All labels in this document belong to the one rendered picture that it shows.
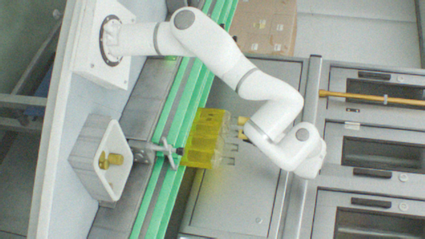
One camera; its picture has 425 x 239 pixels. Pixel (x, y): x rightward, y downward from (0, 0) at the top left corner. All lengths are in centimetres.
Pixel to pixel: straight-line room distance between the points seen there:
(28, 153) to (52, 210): 81
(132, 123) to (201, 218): 41
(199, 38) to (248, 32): 456
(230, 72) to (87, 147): 46
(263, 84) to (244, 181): 63
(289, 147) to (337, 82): 88
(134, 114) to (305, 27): 549
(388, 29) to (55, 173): 619
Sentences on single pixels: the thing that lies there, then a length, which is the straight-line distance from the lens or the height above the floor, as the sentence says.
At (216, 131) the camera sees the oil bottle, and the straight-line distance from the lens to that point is 165.
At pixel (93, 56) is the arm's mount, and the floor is 81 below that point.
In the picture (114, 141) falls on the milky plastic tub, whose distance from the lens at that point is 146.
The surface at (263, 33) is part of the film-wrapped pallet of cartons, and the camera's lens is 567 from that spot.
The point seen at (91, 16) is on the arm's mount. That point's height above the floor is 79.
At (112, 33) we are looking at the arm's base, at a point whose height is 84.
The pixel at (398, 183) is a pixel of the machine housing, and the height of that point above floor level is 173.
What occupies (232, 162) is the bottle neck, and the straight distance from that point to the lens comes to 159.
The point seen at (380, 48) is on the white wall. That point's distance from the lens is 671.
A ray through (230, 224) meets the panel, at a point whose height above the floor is 115.
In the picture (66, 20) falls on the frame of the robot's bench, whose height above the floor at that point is 67.
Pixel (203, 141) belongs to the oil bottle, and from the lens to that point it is 164.
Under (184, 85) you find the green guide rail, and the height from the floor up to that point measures 93.
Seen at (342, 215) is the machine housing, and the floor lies 154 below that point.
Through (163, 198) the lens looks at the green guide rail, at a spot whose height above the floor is 95.
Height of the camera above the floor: 144
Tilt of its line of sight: 14 degrees down
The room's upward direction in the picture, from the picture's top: 96 degrees clockwise
